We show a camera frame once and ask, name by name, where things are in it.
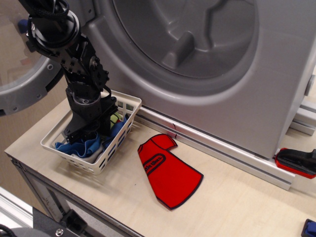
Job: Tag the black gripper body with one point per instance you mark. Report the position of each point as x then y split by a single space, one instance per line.
86 114

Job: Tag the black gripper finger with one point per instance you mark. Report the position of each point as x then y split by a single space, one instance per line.
104 125
87 138

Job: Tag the green felt shirt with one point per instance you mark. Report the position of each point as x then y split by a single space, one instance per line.
113 119

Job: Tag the white cloth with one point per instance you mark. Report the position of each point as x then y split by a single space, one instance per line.
92 158

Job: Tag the white plastic laundry basket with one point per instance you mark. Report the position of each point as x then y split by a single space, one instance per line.
127 105

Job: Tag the blue cloth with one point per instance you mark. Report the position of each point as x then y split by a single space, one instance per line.
82 148

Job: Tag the blue felt garment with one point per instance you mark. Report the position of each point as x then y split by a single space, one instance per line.
117 127

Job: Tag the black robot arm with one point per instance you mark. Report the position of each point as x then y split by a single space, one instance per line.
99 77

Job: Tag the grey round machine door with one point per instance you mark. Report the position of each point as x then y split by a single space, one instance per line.
24 86

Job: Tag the grey toy washing machine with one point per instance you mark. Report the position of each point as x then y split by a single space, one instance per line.
236 70

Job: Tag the red felt dress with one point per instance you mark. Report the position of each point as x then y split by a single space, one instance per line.
172 180

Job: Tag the blue clamp behind door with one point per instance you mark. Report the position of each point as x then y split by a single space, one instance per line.
22 26

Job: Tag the red and black clamp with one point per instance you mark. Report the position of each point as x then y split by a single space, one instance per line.
297 162

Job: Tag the blue clamp at corner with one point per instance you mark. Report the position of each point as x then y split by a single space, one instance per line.
309 229

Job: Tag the aluminium table frame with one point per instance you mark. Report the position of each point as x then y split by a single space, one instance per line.
58 201

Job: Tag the black bracket with bolt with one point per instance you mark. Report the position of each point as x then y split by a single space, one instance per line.
71 224

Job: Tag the aluminium extrusion rail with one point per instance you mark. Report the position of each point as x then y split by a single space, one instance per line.
197 145

